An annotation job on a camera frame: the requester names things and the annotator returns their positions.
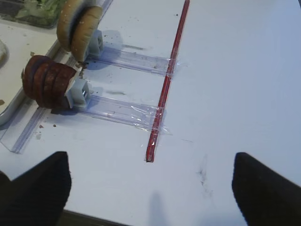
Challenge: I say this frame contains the stack of meat patty slices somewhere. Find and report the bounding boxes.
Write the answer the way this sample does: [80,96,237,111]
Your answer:
[21,55,77,109]

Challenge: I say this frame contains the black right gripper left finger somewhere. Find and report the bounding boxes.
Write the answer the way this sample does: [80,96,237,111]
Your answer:
[0,151,71,226]

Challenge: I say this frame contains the clear long rail right of tray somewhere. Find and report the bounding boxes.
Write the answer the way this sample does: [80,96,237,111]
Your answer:
[0,0,115,154]

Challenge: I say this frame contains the white pusher block at bun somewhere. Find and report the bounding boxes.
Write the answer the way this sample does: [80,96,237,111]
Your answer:
[88,30,103,56]

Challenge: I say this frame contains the white pusher block at patties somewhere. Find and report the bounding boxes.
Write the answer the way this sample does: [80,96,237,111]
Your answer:
[64,72,91,109]

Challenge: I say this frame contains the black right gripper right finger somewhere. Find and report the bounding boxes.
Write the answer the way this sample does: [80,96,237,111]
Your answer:
[231,152,301,226]

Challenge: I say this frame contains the metal baking tray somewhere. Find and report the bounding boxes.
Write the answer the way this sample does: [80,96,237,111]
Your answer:
[0,18,62,127]

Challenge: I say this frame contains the red strip taped on table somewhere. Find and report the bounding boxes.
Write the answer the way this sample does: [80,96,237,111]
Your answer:
[145,0,190,162]

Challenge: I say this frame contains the clear plastic salad container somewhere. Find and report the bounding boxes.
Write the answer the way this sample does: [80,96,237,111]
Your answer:
[0,0,65,29]

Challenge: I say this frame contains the sesame bun top half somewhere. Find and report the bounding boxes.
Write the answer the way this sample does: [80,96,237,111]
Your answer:
[56,0,91,52]

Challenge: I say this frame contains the clear rail under patties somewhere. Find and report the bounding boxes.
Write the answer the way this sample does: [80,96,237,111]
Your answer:
[73,95,171,135]

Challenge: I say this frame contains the bun bottom half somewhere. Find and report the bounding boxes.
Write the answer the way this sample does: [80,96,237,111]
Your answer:
[71,6,103,62]

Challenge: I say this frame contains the green lettuce leaves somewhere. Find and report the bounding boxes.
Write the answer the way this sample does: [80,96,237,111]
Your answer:
[15,0,65,28]

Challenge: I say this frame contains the clear rail under bun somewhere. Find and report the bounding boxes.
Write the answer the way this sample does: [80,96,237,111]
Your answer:
[86,47,181,77]

